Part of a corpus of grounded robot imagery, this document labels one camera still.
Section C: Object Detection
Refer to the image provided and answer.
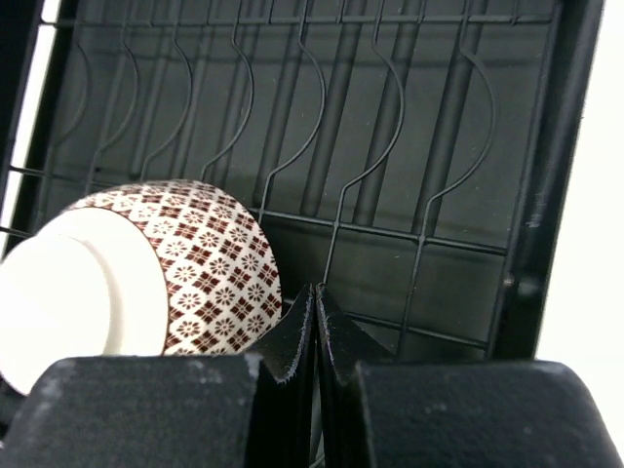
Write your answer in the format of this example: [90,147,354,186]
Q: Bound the brown patterned white bowl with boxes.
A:
[1,179,283,395]

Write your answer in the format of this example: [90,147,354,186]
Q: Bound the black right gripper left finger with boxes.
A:
[1,285,315,467]

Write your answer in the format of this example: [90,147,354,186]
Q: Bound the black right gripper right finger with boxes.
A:
[315,286,623,467]

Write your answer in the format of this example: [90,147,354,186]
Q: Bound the black dish rack tray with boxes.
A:
[1,1,604,360]

